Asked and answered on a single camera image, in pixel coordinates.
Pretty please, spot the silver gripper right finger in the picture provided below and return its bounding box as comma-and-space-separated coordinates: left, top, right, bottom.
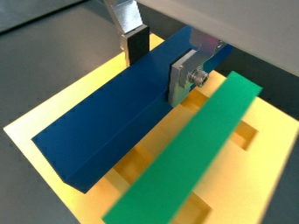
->
168, 28, 227, 108

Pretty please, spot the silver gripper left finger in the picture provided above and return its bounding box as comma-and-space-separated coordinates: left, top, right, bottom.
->
104, 0, 150, 66

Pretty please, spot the blue rectangular block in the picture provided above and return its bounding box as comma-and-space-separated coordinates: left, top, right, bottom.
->
31, 24, 235, 194

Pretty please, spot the yellow board with slots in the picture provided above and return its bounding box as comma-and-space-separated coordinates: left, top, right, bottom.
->
3, 32, 299, 224

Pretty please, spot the green rectangular block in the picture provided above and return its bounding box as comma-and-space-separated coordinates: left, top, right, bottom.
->
103, 72, 262, 224

